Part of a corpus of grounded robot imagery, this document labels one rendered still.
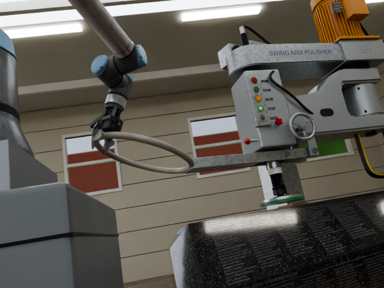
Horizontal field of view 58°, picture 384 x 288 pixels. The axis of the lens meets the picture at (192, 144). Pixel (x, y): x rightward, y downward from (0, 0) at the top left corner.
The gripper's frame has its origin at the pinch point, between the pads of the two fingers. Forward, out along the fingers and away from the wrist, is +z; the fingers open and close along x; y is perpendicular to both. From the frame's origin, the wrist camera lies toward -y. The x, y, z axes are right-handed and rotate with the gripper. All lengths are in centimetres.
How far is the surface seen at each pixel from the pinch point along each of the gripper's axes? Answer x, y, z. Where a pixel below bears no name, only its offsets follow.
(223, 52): 87, -18, -120
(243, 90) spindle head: 52, 33, -54
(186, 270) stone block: 23, 42, 41
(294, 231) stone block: 50, 68, 19
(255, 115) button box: 53, 42, -37
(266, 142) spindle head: 60, 45, -26
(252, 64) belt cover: 49, 38, -66
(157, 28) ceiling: 186, -255, -319
